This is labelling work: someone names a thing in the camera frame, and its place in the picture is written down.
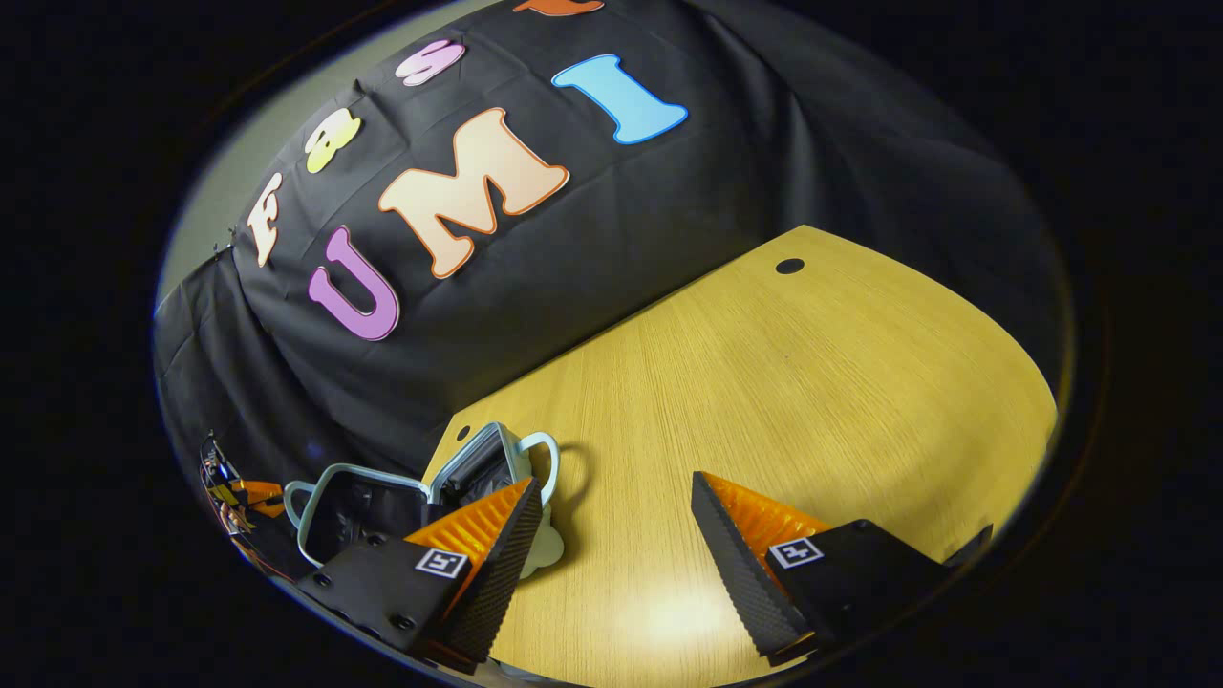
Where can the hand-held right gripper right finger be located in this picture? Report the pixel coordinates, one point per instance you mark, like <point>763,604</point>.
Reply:
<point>731,564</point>

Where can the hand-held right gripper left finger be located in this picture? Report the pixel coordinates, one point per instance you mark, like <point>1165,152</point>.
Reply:
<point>506,564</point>

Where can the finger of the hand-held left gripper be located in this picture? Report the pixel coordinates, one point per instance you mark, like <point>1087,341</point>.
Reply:
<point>260,497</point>

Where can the black backdrop cloth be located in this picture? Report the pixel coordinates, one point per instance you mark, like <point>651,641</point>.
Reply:
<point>669,191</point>

